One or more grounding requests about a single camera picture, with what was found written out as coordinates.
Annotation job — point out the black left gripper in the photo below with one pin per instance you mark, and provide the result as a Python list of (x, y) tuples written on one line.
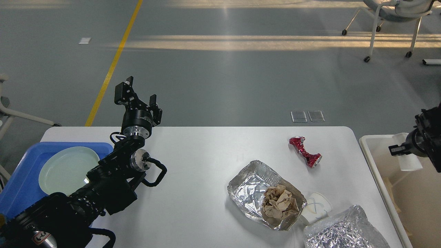
[(136, 121)]

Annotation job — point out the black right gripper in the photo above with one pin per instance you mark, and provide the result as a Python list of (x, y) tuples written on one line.
[(413, 145)]

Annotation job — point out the white paper cup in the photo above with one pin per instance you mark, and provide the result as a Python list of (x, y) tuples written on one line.
[(317, 208), (407, 162)]

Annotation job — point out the mint green plate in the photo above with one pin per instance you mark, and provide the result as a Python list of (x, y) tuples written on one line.
[(65, 172)]

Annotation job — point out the aluminium foil tray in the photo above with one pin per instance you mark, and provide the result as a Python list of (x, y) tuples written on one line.
[(247, 190)]

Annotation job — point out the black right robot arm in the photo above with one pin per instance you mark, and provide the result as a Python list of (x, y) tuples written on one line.
[(425, 139)]

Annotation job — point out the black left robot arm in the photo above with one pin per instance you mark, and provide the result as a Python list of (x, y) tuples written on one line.
[(61, 221)]

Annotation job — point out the white plastic bin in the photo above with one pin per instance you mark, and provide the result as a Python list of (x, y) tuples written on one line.
[(412, 198)]

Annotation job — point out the red shiny wrapper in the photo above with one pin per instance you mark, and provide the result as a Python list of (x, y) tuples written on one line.
[(312, 160)]

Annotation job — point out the white floor tag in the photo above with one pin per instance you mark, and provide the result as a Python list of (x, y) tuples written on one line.
[(85, 40)]

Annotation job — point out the right clear floor plate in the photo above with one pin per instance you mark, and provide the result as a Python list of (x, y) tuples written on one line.
[(316, 116)]

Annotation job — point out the clear floor plate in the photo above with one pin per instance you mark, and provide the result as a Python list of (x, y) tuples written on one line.
[(299, 117), (316, 116)]

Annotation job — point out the crumpled foil tray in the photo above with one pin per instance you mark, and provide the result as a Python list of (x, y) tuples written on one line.
[(348, 229)]

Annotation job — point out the white bar on floor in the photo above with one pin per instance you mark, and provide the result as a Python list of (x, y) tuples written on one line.
[(431, 61)]

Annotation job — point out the left clear floor plate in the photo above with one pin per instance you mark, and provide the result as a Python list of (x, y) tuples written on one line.
[(299, 117)]

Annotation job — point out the crumpled brown paper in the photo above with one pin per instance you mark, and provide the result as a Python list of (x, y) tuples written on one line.
[(279, 203)]

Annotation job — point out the white rolling chair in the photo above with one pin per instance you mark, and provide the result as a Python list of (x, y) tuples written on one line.
[(393, 11)]

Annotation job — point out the white chair base left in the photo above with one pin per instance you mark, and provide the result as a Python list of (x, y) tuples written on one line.
[(8, 115)]

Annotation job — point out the blue plastic tray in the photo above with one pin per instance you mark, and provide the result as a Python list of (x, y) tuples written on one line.
[(23, 189)]

